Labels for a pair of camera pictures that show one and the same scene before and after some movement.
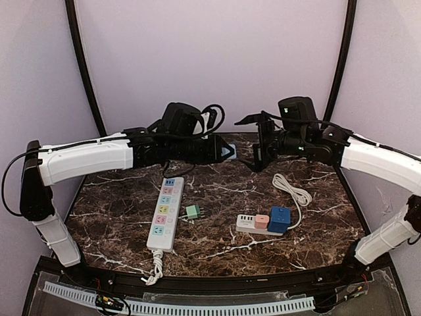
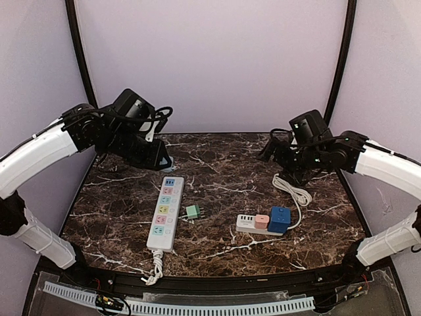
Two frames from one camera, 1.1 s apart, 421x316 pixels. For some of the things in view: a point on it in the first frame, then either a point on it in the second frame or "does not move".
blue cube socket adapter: x=279 y=220 does not move
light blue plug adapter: x=225 y=151 → x=164 y=161
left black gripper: x=212 y=149 → x=156 y=154
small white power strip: x=246 y=223 does not move
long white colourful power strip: x=164 y=224 does not move
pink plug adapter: x=261 y=221 does not move
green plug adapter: x=193 y=211 does not move
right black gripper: x=262 y=142 → x=274 y=150
